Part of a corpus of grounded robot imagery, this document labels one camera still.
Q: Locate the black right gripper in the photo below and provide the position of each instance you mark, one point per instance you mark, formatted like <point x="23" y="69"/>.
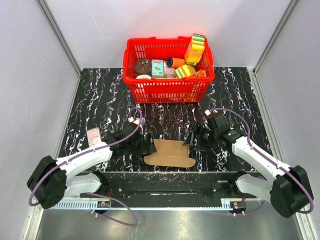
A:
<point x="191" y="138"/>

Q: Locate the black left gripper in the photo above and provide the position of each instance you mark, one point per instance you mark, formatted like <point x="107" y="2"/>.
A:
<point x="148" y="148"/>

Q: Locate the brown cardboard box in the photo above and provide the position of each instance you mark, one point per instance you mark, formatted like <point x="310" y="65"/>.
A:
<point x="170" y="153"/>

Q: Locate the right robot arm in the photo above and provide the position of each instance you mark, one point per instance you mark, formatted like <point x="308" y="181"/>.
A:
<point x="287" y="188"/>

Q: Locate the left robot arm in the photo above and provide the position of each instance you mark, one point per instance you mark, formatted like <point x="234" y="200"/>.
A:
<point x="56" y="179"/>

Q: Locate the yellow green striped box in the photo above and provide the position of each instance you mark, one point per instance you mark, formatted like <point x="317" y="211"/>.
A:
<point x="185" y="71"/>

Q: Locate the pink small box in basket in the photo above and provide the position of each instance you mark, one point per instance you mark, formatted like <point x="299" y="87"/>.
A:
<point x="168" y="72"/>

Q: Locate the teal snack box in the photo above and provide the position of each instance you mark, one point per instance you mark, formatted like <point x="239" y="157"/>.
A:
<point x="157" y="68"/>

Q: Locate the red plastic shopping basket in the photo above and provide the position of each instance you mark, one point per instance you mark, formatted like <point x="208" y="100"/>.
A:
<point x="166" y="90"/>

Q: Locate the small orange packet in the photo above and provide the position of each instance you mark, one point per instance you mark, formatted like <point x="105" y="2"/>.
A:
<point x="200" y="74"/>

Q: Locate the white round lid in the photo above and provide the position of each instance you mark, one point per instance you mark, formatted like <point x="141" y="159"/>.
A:
<point x="144" y="76"/>

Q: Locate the orange tube with blue cap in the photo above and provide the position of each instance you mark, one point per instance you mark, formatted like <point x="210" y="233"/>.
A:
<point x="173" y="62"/>

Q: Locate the brown round cookie pack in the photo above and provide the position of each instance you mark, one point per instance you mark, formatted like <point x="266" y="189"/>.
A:
<point x="143" y="66"/>

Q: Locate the tall orange yellow carton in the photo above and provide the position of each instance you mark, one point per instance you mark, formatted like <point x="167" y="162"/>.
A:
<point x="195" y="50"/>

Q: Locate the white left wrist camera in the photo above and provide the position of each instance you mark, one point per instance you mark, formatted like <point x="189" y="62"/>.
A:
<point x="134" y="122"/>

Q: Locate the aluminium frame rail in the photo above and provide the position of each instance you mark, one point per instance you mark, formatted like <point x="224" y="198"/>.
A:
<point x="44" y="7"/>

